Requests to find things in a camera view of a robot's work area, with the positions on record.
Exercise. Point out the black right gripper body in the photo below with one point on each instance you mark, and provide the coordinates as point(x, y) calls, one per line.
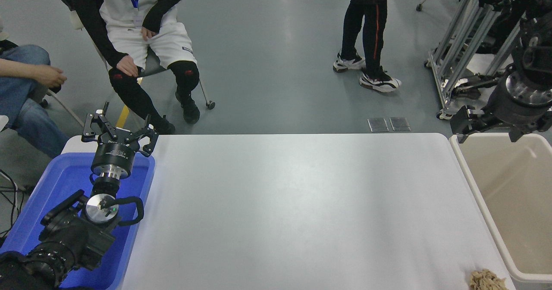
point(517, 113)

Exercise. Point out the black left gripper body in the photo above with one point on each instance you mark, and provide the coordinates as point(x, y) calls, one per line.
point(114, 153)

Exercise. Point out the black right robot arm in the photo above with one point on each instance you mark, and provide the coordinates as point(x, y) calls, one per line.
point(537, 57)

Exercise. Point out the silver floor plate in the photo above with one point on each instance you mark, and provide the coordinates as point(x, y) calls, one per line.
point(378, 124)
point(400, 123)

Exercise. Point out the person's hand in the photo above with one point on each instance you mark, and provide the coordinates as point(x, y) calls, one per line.
point(51, 76)

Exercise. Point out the person's right hand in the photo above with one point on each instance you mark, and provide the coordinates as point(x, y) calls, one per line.
point(128, 67)

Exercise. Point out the person's left hand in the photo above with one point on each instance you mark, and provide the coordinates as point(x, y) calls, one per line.
point(148, 33)

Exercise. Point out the blue plastic tray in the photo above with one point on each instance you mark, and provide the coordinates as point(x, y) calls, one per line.
point(64, 179)

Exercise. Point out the person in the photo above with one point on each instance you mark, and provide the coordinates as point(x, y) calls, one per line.
point(125, 5)
point(26, 117)
point(366, 23)

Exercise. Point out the grey chair with metal legs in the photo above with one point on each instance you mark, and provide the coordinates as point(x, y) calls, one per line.
point(153, 63)

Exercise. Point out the large pale plastic bin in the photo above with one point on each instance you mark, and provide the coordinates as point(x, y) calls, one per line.
point(517, 212)

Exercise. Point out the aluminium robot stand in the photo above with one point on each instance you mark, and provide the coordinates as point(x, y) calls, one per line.
point(471, 44)

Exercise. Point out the crumpled tan paper ball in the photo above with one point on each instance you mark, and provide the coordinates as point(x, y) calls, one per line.
point(487, 280)

